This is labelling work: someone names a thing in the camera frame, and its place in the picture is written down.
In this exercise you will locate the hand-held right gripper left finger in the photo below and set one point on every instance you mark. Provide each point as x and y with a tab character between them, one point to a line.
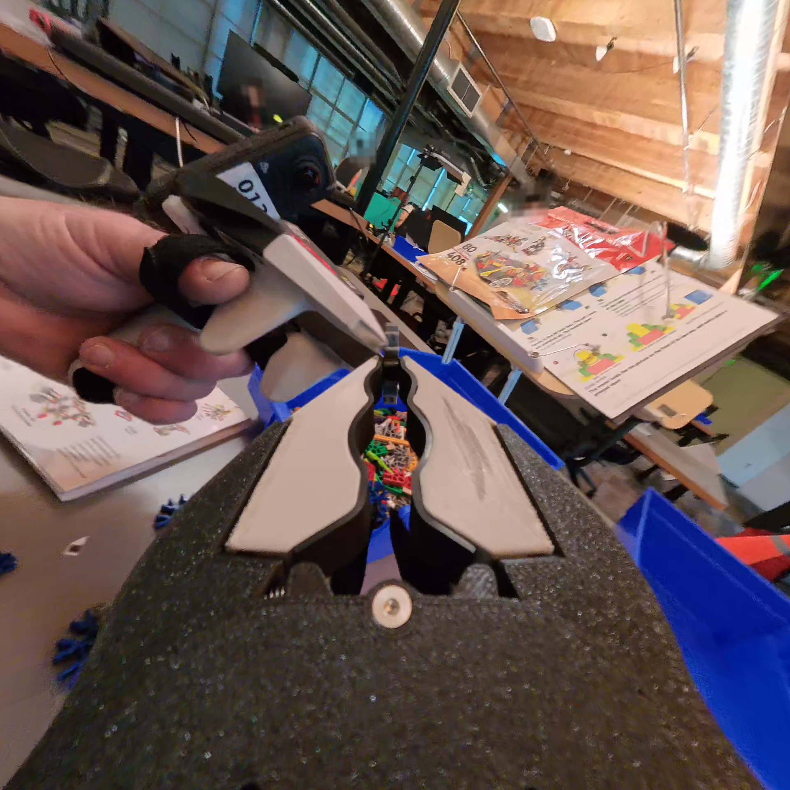
302	487

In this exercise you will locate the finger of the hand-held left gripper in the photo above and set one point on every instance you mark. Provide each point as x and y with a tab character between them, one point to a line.
333	284
271	308

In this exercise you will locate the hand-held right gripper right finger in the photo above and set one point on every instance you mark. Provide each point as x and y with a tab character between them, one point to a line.
475	487

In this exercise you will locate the grey snowflake connector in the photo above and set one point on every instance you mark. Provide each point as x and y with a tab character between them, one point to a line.
391	338

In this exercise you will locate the blue plastic bin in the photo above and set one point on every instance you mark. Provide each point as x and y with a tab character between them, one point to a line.
710	617
481	395

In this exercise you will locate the blue double snowflake connector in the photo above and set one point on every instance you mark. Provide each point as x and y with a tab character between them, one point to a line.
170	509

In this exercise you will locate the person's left hand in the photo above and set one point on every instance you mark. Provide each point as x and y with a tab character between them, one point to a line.
62	265

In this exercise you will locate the pile of colourful construction pieces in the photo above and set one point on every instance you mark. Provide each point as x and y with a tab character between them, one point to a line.
389	457

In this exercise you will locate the black monitor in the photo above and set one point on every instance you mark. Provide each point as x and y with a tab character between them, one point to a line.
259	80

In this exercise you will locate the black metal pole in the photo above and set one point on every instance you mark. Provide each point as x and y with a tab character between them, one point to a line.
413	92

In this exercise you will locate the black tripod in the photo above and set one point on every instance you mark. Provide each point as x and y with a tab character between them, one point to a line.
435	163

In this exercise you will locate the wooden desk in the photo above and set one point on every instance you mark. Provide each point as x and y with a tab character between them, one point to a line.
123	92

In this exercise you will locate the white air vent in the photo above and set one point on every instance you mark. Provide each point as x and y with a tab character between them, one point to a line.
464	92

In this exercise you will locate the clear toy set bag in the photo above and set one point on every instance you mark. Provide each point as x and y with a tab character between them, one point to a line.
531	265

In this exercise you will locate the toy instruction booklet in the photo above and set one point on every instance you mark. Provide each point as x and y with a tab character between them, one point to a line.
74	450

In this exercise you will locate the small paper scrap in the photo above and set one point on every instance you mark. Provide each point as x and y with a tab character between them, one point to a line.
75	546

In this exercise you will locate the block instruction sheet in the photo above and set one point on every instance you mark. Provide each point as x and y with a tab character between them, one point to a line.
666	333

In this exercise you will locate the red plastic bag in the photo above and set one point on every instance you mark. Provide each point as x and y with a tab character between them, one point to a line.
611	237

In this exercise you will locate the white ceiling sensor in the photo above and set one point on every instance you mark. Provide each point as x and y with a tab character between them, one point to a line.
543	29

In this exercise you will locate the orange reflective cloth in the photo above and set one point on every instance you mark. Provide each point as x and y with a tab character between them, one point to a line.
759	549

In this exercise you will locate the blue connector with black peg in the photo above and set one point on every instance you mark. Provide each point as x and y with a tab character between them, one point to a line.
6	563

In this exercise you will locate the silver insulated pipe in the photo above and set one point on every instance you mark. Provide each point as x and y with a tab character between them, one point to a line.
740	123

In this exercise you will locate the grey ceiling duct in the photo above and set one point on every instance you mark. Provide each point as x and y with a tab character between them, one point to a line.
401	31

